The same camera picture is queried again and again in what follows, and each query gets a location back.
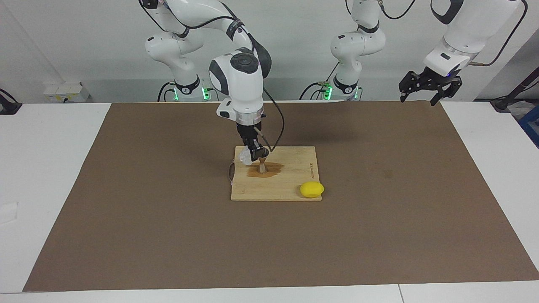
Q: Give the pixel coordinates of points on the black stand base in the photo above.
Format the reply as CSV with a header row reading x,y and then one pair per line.
x,y
10,108

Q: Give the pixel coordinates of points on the black tripod stand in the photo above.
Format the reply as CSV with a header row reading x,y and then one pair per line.
x,y
501,104

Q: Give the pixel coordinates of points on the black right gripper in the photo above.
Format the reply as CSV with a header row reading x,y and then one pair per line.
x,y
249,134

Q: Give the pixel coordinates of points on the small clear plastic cup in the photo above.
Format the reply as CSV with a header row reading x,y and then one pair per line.
x,y
245,156

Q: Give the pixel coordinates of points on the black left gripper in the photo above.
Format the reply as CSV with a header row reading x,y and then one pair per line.
x,y
433,80

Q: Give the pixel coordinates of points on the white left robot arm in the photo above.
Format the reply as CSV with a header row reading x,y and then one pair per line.
x,y
358,46

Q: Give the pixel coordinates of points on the white power strip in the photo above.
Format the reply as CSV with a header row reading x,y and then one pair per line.
x,y
63,90

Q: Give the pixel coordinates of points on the blue box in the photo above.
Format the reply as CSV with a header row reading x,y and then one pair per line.
x,y
531,126

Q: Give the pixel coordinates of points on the large brown table mat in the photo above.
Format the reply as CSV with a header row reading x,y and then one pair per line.
x,y
168,235

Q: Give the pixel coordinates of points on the yellow lemon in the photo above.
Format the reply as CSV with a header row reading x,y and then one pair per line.
x,y
312,189

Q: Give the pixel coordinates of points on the steel double jigger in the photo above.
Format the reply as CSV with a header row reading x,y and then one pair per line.
x,y
262,167

